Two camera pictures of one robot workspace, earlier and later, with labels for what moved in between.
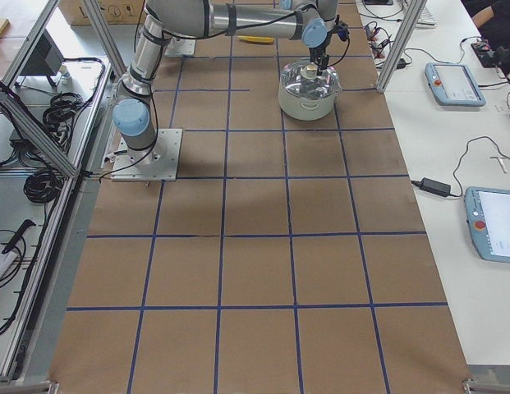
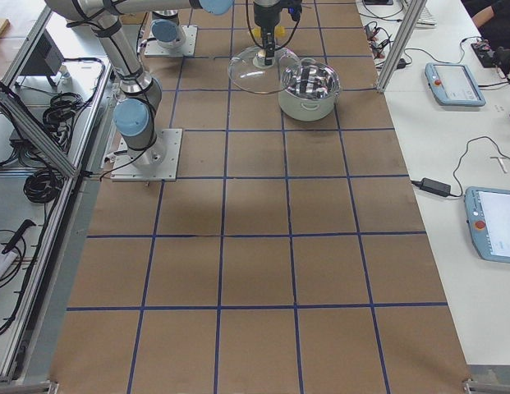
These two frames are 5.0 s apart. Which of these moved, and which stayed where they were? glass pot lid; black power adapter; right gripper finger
Moved: glass pot lid; right gripper finger
Stayed: black power adapter
